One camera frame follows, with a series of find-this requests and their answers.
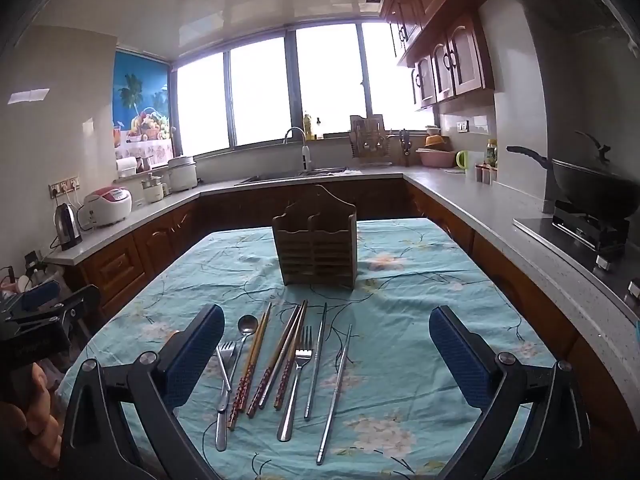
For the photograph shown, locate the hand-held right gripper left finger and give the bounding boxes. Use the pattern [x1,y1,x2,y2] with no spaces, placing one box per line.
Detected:
[60,304,226,480]

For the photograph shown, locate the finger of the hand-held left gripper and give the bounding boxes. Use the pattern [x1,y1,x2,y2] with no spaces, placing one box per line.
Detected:
[21,281,62,312]
[35,285,103,333]

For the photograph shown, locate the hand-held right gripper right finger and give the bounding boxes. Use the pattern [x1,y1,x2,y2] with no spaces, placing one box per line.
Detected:
[428,305,593,480]

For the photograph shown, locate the light wooden chopstick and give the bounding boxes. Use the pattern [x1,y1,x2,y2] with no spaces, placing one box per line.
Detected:
[227,301,273,432]
[239,311,267,415]

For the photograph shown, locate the steel spoon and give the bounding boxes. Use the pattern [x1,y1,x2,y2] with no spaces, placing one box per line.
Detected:
[216,314,259,416]

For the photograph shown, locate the metal utensil handle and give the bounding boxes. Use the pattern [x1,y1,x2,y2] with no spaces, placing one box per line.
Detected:
[247,304,302,420]

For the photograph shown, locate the small steel fork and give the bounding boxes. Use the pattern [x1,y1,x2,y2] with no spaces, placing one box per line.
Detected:
[214,341,237,452]

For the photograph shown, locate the dark wooden chopstick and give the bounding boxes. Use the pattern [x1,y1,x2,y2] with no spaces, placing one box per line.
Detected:
[273,300,309,411]

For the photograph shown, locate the large steel fork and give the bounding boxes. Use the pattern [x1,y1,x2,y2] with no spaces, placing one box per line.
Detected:
[276,325,314,443]

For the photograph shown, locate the steel chopstick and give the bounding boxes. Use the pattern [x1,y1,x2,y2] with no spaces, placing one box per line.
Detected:
[315,323,354,466]
[303,302,329,421]

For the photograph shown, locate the wooden utensil holder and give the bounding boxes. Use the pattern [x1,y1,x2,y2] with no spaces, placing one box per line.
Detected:
[271,184,359,291]

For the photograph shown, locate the dish rack with utensils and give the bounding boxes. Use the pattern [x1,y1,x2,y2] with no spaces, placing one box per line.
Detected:
[348,114,393,167]

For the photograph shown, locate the person's left hand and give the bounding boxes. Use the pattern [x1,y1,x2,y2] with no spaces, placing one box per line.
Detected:
[0,364,63,468]

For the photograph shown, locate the steel electric kettle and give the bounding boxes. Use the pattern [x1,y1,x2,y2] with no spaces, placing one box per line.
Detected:
[52,202,83,252]

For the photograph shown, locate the teal floral tablecloth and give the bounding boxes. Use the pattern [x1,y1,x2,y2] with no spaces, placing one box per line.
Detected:
[55,217,563,480]

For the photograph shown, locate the wooden base cabinets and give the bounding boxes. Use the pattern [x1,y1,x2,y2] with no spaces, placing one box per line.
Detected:
[65,177,640,461]

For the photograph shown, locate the white and red rice cooker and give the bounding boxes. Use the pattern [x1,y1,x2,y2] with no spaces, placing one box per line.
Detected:
[82,186,133,228]

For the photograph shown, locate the small white electric pot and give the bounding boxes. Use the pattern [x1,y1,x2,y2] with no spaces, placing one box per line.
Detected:
[141,172,168,204]

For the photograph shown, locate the gas stove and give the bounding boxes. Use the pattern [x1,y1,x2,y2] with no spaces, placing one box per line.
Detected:
[512,200,640,311]

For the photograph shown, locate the large white cooker pot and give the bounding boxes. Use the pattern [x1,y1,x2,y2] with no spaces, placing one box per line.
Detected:
[167,155,199,192]

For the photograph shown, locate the steel kitchen sink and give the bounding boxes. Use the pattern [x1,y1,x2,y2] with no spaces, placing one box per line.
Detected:
[235,167,351,186]

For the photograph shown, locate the pink plastic basin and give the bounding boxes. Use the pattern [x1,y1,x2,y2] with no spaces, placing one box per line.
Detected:
[416,147,457,167]

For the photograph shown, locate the black wok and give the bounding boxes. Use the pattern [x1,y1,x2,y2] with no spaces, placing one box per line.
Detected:
[506,132,636,218]

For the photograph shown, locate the fruit print roller blind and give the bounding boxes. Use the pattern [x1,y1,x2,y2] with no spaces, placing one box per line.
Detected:
[114,50,176,168]

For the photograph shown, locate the chrome kitchen faucet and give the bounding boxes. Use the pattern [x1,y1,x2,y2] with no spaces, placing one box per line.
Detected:
[284,127,313,173]

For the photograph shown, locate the kitchen window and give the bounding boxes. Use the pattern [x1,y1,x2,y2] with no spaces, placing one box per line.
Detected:
[170,22,441,158]

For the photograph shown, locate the wooden upper cabinets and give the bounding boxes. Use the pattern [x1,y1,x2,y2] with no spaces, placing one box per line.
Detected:
[380,0,496,111]

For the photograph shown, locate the wall outlet with plugs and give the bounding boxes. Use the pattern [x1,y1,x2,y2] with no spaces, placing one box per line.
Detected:
[48,176,81,198]

